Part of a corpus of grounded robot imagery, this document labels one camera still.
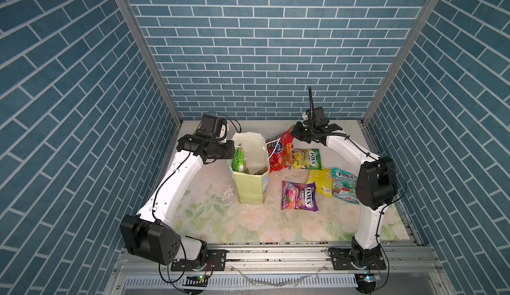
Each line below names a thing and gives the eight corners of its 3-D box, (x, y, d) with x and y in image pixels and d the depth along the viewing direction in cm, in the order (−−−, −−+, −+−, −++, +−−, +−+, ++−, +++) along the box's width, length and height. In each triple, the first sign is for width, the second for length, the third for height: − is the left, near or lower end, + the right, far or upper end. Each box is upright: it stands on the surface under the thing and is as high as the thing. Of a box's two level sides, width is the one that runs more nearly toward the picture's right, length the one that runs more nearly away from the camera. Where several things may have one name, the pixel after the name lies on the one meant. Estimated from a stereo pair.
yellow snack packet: (305, 191, 94) (306, 189, 92) (307, 167, 103) (308, 164, 100) (330, 197, 92) (332, 194, 90) (331, 171, 101) (332, 168, 99)
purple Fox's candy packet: (281, 211, 88) (282, 208, 85) (280, 185, 96) (280, 181, 93) (317, 211, 88) (319, 208, 85) (313, 185, 96) (314, 181, 93)
